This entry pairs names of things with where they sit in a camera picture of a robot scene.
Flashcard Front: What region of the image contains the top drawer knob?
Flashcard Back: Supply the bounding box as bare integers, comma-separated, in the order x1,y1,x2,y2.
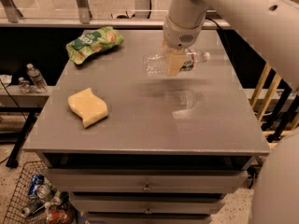
143,183,151,192

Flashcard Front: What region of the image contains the drawer knob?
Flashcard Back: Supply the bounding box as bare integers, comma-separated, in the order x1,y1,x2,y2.
144,206,152,215
143,183,151,192

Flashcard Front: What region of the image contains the upright water bottle on shelf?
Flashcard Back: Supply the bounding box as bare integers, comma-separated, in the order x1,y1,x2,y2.
26,63,48,93

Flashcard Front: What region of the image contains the small water bottle on shelf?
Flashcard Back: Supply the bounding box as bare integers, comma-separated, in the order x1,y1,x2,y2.
19,77,31,93

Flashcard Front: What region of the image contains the green chip bag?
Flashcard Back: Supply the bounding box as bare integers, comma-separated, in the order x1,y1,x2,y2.
65,26,124,65

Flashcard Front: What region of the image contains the grey side bench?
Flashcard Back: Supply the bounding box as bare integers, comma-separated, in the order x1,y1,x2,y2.
0,85,53,168

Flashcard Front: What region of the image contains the black cable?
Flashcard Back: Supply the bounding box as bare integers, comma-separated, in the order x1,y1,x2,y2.
204,17,235,67

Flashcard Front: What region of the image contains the metal railing frame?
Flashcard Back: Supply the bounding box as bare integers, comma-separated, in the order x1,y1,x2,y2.
0,0,232,30

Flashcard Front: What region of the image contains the clear plastic water bottle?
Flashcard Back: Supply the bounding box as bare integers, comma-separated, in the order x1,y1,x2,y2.
143,49,211,77

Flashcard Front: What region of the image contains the red soda can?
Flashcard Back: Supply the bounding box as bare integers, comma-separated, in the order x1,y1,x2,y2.
46,210,73,224

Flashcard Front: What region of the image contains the grey drawer cabinet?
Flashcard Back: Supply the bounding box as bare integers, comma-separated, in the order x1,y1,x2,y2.
24,30,269,224

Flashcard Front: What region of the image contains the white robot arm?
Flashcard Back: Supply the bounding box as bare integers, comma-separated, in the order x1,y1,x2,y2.
164,0,299,224

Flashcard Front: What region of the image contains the yellow wooden rack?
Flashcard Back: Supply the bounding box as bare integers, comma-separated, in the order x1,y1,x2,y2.
249,63,299,147

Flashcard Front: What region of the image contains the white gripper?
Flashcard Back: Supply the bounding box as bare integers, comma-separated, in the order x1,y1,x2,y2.
162,17,202,77

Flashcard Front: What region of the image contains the silver can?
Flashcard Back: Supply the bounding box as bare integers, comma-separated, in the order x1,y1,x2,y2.
37,185,52,200

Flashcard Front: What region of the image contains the blue soda can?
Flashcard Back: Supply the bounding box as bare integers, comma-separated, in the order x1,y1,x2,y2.
28,174,45,199

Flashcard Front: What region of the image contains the wire basket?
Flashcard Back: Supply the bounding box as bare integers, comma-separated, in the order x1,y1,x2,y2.
2,161,78,224

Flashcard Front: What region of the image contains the yellow sponge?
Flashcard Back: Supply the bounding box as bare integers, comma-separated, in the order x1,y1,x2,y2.
67,88,108,128

